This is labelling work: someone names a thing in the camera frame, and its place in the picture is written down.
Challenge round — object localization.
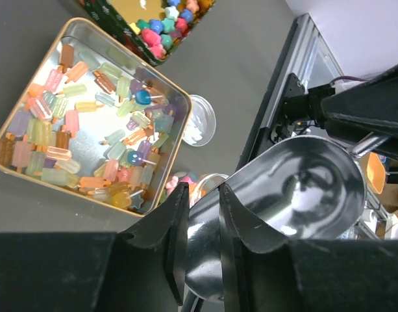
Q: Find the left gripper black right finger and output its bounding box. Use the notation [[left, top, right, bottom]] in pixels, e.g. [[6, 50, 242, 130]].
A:
[[219, 184, 398, 311]]

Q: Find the round silver jar lid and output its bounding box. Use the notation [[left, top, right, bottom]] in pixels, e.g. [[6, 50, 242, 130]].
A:
[[182, 94, 216, 147]]

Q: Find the aluminium frame rail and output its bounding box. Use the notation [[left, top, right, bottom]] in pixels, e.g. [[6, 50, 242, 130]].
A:
[[236, 13, 343, 169]]

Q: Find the gold popsicle candy tin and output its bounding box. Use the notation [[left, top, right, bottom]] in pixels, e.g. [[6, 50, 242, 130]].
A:
[[0, 18, 192, 216]]

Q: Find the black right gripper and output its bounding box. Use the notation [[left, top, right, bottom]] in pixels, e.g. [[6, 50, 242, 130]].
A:
[[282, 64, 398, 161]]

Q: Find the dark green star candy tin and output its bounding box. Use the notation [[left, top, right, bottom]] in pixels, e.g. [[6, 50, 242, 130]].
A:
[[77, 0, 216, 67]]

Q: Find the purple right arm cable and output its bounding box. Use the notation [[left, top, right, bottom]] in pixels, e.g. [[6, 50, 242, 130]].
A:
[[330, 74, 371, 86]]

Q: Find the silver metal scoop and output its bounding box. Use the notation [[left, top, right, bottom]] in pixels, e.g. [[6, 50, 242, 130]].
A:
[[186, 133, 388, 303]]

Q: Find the clear glass jar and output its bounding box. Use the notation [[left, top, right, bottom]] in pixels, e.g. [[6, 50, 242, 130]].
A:
[[160, 172, 229, 207]]

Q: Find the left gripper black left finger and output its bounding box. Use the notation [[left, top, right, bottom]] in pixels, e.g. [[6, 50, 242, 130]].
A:
[[0, 183, 190, 311]]

